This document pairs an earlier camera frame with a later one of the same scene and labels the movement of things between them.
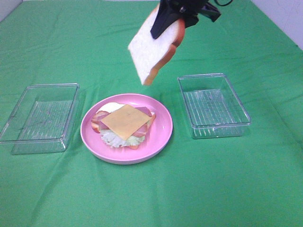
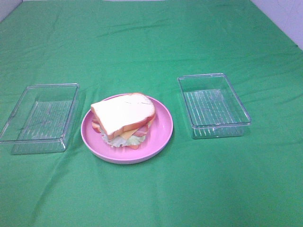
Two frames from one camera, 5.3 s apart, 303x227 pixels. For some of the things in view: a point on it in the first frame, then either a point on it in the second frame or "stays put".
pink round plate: x=157 y=135 stays put
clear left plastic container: x=39 y=121 stays put
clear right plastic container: x=213 y=109 stays put
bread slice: x=148 y=54 to x=120 y=114
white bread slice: x=114 y=107 to x=97 y=127
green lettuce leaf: x=114 y=140 stays put
